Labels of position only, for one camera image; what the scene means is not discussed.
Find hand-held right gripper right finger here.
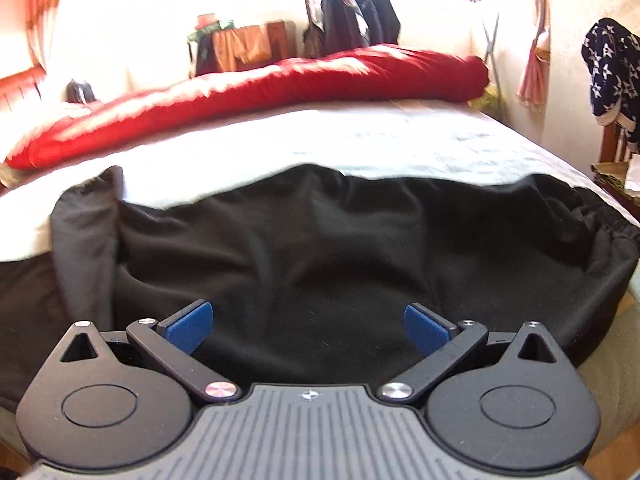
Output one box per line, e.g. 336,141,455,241
376,302,572,403

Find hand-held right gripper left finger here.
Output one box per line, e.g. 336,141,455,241
60,299,241,403

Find black pants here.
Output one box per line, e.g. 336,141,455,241
0,162,640,412

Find metal clothes drying rack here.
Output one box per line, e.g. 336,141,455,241
292,0,502,92

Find grey checked bed sheet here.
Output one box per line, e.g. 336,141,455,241
0,97,640,461

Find red quilt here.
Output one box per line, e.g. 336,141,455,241
5,44,491,171

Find grey backpack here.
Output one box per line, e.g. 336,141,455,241
66,79,97,104

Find wooden chair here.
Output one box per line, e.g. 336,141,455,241
592,120,640,197

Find orange cloth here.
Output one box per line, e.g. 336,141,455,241
212,25,274,67

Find orange striped curtain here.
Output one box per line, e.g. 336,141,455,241
27,0,69,69
516,0,552,109

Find wooden headboard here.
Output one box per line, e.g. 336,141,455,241
0,65,49,112

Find green tray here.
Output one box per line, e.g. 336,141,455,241
187,20,237,42

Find olive cloth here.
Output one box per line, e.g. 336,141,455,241
301,25,327,59

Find plain black jacket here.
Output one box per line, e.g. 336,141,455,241
368,0,403,47

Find dark star print garment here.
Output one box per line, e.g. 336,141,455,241
581,17,640,147

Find black jacket with emblem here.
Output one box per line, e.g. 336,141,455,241
320,0,374,57

